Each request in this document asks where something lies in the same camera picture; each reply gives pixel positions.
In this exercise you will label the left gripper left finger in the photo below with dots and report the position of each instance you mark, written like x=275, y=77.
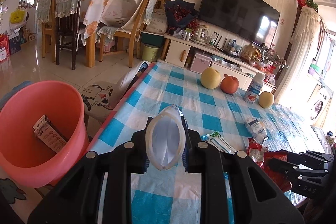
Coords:
x=139, y=159

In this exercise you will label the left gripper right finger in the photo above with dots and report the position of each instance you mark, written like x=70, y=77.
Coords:
x=194, y=151

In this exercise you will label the crushed white paper cup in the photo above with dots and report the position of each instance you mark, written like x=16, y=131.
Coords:
x=165, y=138

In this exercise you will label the red snack wrapper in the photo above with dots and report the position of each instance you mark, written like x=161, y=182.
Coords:
x=261, y=156

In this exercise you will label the pink plastic bucket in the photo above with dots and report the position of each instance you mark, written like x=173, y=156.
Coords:
x=24, y=157

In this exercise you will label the small white carton box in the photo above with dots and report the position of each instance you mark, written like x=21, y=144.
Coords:
x=47, y=132

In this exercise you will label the crumpled white milk pouch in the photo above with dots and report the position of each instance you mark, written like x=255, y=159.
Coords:
x=257, y=129

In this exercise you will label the white washing machine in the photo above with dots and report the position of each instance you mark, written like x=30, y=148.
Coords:
x=319, y=103

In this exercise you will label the cat print stool cushion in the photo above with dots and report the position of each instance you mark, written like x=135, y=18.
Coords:
x=99, y=100

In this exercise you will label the red apple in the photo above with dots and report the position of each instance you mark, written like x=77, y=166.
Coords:
x=229, y=84

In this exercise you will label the left yellow pear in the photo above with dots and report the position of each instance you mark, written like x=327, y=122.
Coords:
x=210, y=78

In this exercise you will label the yellow pear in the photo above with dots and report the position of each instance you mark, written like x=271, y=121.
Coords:
x=266, y=99
x=210, y=78

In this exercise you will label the white yogurt drink bottle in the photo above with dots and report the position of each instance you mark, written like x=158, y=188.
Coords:
x=254, y=88

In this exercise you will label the right yellow pear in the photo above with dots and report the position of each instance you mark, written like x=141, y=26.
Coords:
x=266, y=99

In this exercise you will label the pink storage box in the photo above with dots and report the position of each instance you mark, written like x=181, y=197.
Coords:
x=200, y=62

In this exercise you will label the white tv cabinet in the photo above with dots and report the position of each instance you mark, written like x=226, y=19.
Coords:
x=180, y=52

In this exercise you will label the green waste bin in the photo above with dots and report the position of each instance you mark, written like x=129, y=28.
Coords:
x=150, y=53

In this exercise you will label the white electric kettle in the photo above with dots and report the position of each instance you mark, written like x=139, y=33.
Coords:
x=201, y=34

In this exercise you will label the cream lace curtain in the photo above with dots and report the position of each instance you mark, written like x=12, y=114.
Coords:
x=301, y=40

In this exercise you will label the dark flower bouquet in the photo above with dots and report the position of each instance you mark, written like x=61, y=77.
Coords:
x=180, y=14

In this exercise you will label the light wooden chair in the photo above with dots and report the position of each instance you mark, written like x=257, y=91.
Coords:
x=130, y=30

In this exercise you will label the black flat screen television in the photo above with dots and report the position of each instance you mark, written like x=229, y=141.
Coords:
x=253, y=20

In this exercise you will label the red gift bags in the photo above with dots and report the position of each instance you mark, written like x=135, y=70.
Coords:
x=4, y=47

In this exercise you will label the dark wooden chair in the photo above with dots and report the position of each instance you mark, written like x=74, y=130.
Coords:
x=67, y=15

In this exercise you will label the yellow plastic bag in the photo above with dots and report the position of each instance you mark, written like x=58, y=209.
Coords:
x=17, y=16

